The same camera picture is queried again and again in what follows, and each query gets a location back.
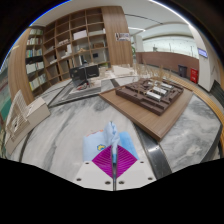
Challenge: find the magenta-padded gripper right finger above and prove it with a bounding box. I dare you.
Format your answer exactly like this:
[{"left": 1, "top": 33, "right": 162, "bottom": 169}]
[{"left": 114, "top": 144, "right": 158, "bottom": 192}]

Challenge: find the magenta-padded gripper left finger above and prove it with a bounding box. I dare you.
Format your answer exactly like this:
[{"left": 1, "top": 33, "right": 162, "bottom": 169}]
[{"left": 73, "top": 144, "right": 115, "bottom": 192}]

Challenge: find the light blue printed towel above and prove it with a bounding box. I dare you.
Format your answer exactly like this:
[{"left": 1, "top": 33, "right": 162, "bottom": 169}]
[{"left": 82, "top": 120, "right": 140, "bottom": 164}]

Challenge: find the wooden model base board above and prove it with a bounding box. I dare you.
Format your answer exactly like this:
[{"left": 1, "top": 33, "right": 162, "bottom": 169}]
[{"left": 98, "top": 79, "right": 194, "bottom": 143}]

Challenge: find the dark brown architectural model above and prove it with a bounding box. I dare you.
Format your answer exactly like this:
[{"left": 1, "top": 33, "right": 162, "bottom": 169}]
[{"left": 115, "top": 77, "right": 185, "bottom": 117}]

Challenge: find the white slatted architectural model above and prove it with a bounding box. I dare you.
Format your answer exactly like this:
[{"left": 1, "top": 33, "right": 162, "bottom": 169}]
[{"left": 3, "top": 89, "right": 52, "bottom": 156}]

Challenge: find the black box architectural model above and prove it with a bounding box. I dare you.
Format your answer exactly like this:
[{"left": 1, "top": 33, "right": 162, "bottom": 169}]
[{"left": 69, "top": 63, "right": 101, "bottom": 91}]

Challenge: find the small white architectural model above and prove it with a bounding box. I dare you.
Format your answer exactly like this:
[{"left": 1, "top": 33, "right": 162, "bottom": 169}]
[{"left": 111, "top": 63, "right": 139, "bottom": 79}]

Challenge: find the black bin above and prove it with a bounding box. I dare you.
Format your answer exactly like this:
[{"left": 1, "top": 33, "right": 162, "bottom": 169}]
[{"left": 178, "top": 64, "right": 189, "bottom": 79}]

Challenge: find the red bin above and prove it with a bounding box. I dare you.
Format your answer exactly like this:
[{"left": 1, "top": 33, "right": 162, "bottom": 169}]
[{"left": 189, "top": 67, "right": 200, "bottom": 84}]

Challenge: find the bookshelf with green books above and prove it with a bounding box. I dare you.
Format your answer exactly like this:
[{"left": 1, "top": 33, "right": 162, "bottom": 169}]
[{"left": 0, "top": 59, "right": 13, "bottom": 128}]

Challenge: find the wooden shelf unit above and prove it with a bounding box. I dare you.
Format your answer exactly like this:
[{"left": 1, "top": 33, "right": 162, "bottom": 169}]
[{"left": 8, "top": 5, "right": 134, "bottom": 98}]

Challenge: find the wall poster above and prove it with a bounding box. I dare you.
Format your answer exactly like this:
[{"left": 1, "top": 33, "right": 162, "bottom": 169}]
[{"left": 114, "top": 32, "right": 131, "bottom": 42}]

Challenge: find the wall screen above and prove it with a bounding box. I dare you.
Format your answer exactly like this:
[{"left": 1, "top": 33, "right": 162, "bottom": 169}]
[{"left": 197, "top": 47, "right": 209, "bottom": 59}]

